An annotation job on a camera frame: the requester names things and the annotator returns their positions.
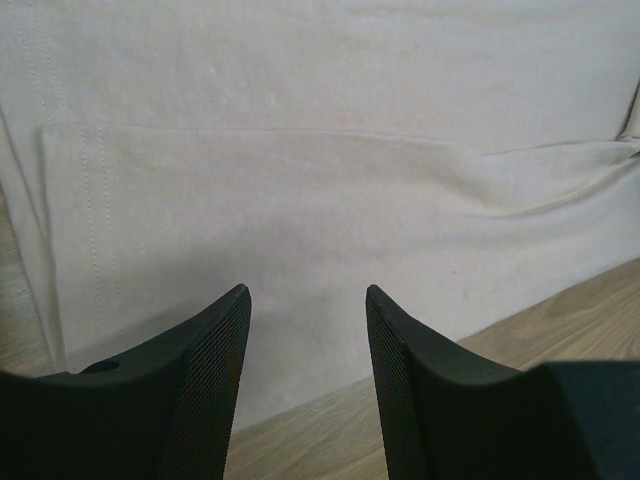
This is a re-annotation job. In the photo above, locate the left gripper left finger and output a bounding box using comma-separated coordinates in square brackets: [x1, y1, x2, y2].
[1, 285, 250, 479]

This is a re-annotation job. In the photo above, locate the beige t shirt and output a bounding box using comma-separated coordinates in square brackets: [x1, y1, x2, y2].
[1, 1, 639, 428]

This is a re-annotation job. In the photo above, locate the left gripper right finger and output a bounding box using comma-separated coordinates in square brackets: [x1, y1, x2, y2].
[365, 286, 639, 479]

